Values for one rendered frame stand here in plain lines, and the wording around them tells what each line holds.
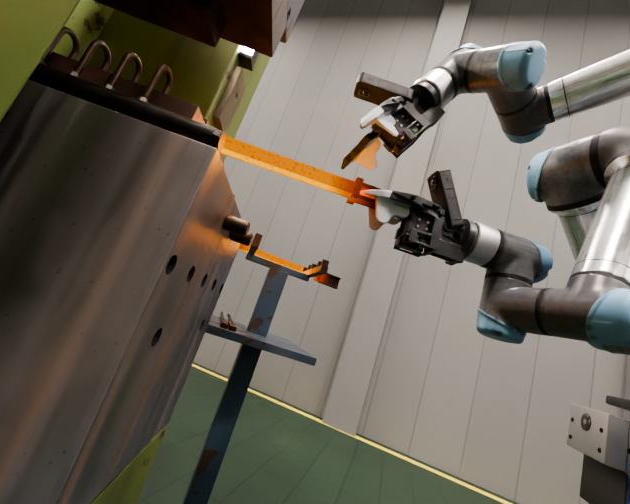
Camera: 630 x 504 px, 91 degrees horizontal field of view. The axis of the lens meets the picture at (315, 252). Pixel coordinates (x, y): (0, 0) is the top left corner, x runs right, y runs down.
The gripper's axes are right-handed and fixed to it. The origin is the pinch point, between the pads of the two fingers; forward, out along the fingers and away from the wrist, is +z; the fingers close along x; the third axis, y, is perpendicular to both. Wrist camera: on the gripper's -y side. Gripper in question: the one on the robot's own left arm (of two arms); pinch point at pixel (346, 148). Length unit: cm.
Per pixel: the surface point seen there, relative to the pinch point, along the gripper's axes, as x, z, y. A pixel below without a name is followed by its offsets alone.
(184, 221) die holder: -15.7, 30.4, -1.0
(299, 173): -1.3, 10.7, -1.4
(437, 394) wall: 220, -29, 161
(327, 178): -1.3, 7.5, 2.4
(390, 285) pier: 229, -68, 68
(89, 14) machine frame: 18, 16, -71
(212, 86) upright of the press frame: 22.8, 3.0, -41.6
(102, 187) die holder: -15.8, 34.7, -9.8
